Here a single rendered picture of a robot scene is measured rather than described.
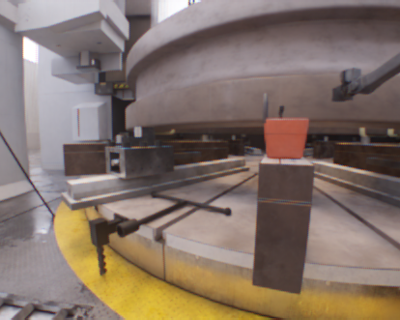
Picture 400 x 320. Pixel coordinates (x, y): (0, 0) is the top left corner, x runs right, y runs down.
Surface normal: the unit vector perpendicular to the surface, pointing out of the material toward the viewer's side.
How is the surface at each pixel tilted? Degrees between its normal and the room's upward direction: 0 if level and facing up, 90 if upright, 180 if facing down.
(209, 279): 90
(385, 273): 90
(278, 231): 90
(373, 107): 90
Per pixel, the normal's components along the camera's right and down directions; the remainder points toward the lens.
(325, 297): -0.29, 0.11
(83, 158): 0.40, 0.11
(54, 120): -0.04, 0.11
